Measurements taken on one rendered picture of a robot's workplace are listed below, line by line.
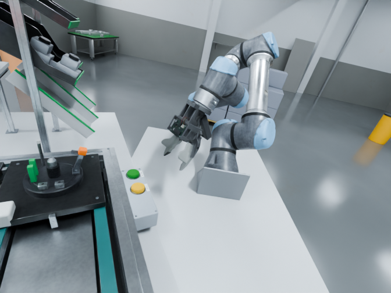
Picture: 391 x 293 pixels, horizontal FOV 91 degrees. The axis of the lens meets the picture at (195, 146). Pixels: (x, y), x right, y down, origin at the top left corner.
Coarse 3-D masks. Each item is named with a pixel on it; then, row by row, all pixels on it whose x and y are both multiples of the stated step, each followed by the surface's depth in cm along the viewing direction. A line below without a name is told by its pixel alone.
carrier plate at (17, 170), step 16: (64, 160) 64; (96, 160) 67; (16, 176) 55; (96, 176) 61; (0, 192) 49; (16, 192) 50; (80, 192) 54; (96, 192) 55; (16, 208) 46; (32, 208) 47; (48, 208) 48; (64, 208) 49; (80, 208) 51; (96, 208) 53; (16, 224) 45
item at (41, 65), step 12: (0, 12) 58; (0, 24) 51; (12, 24) 60; (0, 36) 52; (12, 36) 52; (0, 48) 53; (12, 48) 54; (36, 60) 57; (60, 60) 69; (48, 72) 59; (60, 72) 60; (72, 84) 63
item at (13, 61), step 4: (0, 52) 313; (4, 52) 311; (4, 56) 315; (8, 56) 315; (12, 56) 316; (4, 60) 319; (8, 60) 318; (12, 60) 319; (16, 60) 321; (20, 60) 324; (12, 64) 321; (16, 64) 323; (12, 68) 324; (16, 68) 326
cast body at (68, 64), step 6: (66, 54) 63; (72, 54) 63; (66, 60) 62; (72, 60) 62; (78, 60) 64; (54, 66) 63; (60, 66) 62; (66, 66) 63; (72, 66) 63; (78, 66) 65; (66, 72) 63; (72, 72) 64; (78, 72) 65
